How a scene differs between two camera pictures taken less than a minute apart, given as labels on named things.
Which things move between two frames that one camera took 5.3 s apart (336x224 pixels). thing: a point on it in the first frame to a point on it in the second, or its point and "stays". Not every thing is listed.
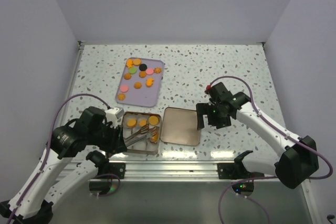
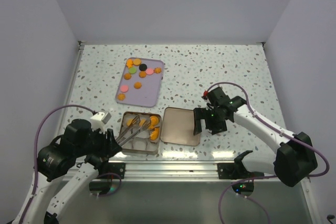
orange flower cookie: (142, 122) stays
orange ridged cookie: (154, 137) stays
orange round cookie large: (153, 120) stays
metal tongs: (143, 134) to (130, 131)
